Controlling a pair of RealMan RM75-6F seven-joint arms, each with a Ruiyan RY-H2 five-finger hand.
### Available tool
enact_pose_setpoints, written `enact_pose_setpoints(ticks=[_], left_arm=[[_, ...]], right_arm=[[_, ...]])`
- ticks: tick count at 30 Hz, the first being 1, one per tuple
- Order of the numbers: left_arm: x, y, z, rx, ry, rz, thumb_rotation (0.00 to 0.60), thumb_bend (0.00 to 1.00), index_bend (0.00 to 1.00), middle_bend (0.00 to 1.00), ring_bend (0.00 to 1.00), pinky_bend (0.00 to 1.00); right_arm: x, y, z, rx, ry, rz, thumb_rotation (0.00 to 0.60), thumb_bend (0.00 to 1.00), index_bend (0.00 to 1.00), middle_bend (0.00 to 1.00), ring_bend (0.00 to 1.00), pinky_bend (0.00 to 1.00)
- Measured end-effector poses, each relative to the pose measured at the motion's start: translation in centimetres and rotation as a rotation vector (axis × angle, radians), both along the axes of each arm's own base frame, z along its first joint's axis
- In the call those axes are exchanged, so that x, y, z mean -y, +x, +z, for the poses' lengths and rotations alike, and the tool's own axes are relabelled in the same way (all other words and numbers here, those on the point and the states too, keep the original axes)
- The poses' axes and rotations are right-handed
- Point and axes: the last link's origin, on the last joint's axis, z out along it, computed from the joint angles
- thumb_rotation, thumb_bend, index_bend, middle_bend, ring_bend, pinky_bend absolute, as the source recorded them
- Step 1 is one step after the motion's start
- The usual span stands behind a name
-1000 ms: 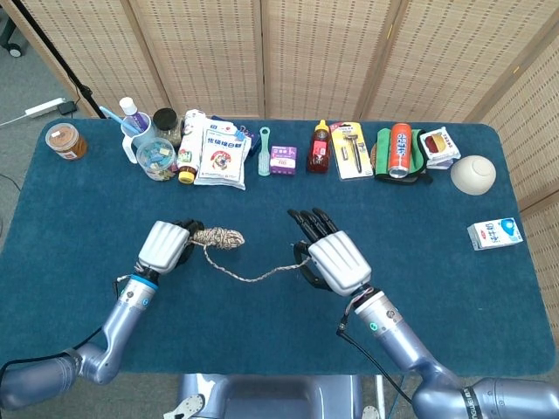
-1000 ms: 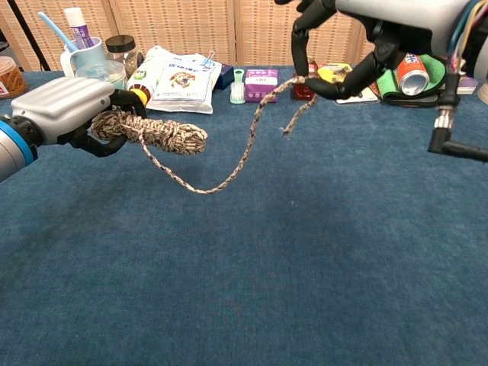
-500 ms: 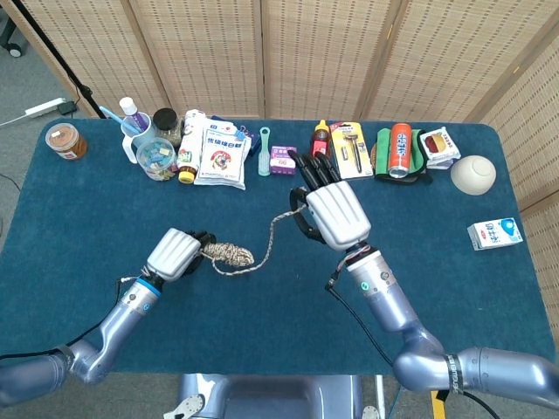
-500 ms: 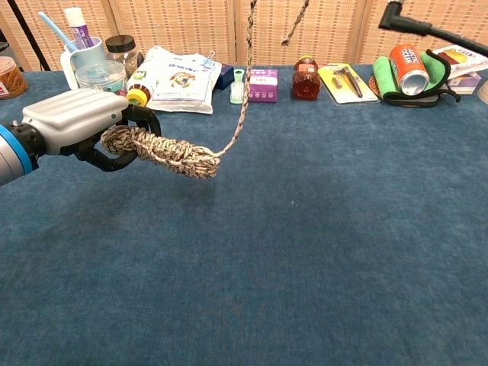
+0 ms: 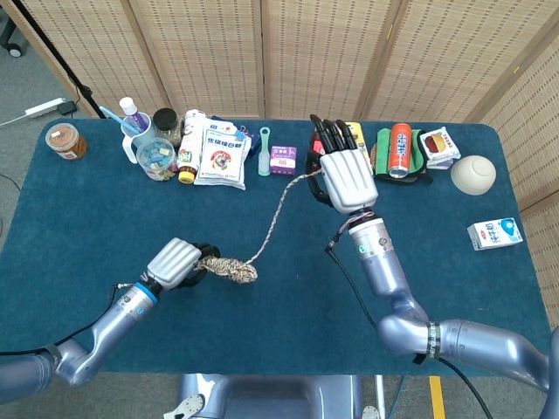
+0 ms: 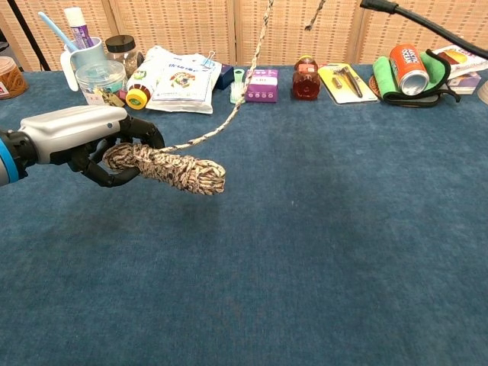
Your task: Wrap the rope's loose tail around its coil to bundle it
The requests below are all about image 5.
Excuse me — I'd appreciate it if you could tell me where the white plastic pouch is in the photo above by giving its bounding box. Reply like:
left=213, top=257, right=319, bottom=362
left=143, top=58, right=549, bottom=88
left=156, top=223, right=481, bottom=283
left=182, top=108, right=210, bottom=132

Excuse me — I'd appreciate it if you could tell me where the grey robot torso base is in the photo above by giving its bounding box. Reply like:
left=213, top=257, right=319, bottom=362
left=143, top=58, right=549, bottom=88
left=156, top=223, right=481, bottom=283
left=163, top=374, right=381, bottom=419

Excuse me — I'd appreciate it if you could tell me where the white purple small box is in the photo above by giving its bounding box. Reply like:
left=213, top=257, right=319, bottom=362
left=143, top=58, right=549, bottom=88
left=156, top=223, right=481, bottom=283
left=425, top=155, right=458, bottom=170

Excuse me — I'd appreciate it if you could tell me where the black edged cloth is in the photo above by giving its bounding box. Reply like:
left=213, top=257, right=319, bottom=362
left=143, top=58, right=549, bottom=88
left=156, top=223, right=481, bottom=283
left=374, top=128, right=433, bottom=185

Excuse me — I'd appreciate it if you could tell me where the white purple toothpaste tube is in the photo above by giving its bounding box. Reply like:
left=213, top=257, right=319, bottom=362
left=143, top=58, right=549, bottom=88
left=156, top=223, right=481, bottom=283
left=119, top=96, right=152, bottom=132

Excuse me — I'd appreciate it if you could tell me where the orange drink can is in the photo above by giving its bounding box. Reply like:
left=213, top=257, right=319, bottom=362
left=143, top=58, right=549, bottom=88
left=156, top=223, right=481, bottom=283
left=387, top=122, right=414, bottom=180

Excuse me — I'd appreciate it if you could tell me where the light blue toothbrush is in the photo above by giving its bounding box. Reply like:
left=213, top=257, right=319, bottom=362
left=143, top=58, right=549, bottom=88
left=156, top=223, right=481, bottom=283
left=99, top=105, right=141, bottom=134

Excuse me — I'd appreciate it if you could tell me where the pale blue mug white handle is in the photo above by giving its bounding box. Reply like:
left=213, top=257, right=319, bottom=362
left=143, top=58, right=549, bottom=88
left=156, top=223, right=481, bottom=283
left=121, top=112, right=156, bottom=165

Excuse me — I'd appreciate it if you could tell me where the white table leg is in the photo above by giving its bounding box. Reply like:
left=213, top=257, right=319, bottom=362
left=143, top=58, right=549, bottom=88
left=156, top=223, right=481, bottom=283
left=374, top=374, right=387, bottom=419

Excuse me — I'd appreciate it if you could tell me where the razor in yellow package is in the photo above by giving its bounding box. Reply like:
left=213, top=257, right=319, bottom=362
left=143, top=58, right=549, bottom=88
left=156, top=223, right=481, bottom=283
left=347, top=121, right=376, bottom=178

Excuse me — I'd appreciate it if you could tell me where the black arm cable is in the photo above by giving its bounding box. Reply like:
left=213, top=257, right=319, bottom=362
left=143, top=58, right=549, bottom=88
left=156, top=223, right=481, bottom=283
left=0, top=282, right=145, bottom=357
left=324, top=213, right=484, bottom=419

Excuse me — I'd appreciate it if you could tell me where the white snack packet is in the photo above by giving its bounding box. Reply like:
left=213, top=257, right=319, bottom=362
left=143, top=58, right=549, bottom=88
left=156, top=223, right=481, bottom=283
left=418, top=126, right=462, bottom=161

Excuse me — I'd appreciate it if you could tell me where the blue table mat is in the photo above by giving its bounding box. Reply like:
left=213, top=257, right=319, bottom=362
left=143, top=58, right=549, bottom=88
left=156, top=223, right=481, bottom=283
left=0, top=117, right=554, bottom=377

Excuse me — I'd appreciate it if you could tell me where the glass jar black lid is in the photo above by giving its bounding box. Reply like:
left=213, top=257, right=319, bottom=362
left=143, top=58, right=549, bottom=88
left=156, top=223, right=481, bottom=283
left=152, top=107, right=183, bottom=148

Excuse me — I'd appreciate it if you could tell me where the white bottle yellow cap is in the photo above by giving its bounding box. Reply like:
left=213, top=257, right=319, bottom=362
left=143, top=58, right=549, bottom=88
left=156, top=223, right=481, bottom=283
left=176, top=124, right=206, bottom=184

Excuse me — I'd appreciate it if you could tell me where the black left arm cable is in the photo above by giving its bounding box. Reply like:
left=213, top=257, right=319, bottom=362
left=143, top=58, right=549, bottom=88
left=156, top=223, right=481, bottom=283
left=0, top=282, right=145, bottom=357

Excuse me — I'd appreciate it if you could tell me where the white sugar bag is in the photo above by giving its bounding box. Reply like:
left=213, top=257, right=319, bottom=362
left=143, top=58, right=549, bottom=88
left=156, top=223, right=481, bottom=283
left=193, top=123, right=253, bottom=191

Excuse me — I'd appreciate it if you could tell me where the brown jar orange lid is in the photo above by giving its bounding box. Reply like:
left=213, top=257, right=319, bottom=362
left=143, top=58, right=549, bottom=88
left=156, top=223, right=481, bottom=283
left=45, top=121, right=88, bottom=161

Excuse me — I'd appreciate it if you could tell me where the white blue milk carton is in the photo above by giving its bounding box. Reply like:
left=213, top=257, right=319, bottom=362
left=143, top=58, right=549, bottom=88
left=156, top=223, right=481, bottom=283
left=466, top=216, right=524, bottom=252

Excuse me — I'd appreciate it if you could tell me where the beige bowl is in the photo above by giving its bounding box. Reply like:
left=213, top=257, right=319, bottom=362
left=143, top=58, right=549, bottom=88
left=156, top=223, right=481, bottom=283
left=450, top=155, right=498, bottom=196

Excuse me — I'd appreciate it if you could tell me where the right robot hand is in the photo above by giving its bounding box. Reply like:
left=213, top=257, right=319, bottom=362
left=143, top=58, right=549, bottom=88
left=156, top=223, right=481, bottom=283
left=304, top=113, right=379, bottom=216

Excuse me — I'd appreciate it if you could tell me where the white power strip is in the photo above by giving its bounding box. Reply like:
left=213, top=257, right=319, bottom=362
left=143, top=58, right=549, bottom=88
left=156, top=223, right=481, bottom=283
left=24, top=97, right=67, bottom=118

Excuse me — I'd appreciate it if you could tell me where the green cloth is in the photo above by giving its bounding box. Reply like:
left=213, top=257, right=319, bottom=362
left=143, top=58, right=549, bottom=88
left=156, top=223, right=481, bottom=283
left=374, top=127, right=428, bottom=178

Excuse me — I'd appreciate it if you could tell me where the mint green brush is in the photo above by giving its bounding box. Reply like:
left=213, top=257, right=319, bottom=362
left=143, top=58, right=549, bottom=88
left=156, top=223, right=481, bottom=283
left=257, top=126, right=273, bottom=177

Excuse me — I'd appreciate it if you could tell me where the clear jar of small clips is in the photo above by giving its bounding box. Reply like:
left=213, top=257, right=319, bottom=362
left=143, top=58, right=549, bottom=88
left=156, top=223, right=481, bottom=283
left=135, top=137, right=178, bottom=182

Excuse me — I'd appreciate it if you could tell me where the beige braided rope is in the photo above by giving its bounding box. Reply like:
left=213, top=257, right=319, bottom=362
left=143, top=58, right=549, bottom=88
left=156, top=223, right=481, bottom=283
left=198, top=171, right=324, bottom=285

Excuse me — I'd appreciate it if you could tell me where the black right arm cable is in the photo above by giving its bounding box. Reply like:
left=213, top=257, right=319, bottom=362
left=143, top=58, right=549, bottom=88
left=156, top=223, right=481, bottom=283
left=324, top=213, right=484, bottom=419

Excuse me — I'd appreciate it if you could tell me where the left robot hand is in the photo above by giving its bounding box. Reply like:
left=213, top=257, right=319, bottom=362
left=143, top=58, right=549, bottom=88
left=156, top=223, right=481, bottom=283
left=146, top=237, right=222, bottom=292

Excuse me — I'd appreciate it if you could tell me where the black chair caster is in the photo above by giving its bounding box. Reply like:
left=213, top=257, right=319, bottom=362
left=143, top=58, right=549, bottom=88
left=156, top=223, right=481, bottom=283
left=0, top=8, right=27, bottom=58

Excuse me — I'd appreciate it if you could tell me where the black tripod stand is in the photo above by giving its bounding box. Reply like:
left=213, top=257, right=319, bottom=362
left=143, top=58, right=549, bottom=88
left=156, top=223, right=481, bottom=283
left=10, top=0, right=107, bottom=120

